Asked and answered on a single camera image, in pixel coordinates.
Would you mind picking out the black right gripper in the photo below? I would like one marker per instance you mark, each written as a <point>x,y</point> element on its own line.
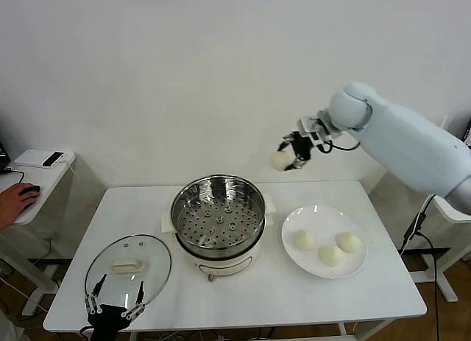
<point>302,146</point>

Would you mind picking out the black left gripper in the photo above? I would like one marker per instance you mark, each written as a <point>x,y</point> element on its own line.
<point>108,319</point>

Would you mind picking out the white steamed baozi bun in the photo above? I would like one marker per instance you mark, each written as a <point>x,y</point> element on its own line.
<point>349,242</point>
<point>279,160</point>
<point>304,240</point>
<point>330,255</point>

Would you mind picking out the black computer mouse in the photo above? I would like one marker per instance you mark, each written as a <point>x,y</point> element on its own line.
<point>35,188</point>

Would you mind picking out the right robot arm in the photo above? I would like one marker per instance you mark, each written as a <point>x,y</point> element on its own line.
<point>404,142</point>

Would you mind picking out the person bare forearm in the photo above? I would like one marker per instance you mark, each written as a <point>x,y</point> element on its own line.
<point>3,221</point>

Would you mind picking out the perforated steel steamer basket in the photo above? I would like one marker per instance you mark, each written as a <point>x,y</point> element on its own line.
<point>221,250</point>

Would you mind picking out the person bare hand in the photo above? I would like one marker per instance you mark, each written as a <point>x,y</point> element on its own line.
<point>18,199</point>

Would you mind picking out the white round plate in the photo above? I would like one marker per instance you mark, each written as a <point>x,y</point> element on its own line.
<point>298,256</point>

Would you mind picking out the white electric cooker base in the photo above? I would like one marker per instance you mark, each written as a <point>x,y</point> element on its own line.
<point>224,269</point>

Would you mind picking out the person grey clothing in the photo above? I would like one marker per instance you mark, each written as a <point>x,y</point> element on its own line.
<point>7,326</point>

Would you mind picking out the white side table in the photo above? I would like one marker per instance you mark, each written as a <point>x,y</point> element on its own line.
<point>48,208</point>
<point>456,216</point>

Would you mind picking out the small black white device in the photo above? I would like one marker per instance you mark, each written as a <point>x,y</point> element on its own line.
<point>29,157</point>
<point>53,159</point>

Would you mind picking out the white drinking straw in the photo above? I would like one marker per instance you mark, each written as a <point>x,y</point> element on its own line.
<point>444,122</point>

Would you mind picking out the laptop with grey window screen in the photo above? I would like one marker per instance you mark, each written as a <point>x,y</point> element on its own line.
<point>467,133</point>

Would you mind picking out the laptop with dark text screen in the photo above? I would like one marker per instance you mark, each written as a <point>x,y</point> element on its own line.
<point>3,155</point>

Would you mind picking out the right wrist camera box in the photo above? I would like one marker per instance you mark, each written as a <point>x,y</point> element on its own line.
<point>312,125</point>

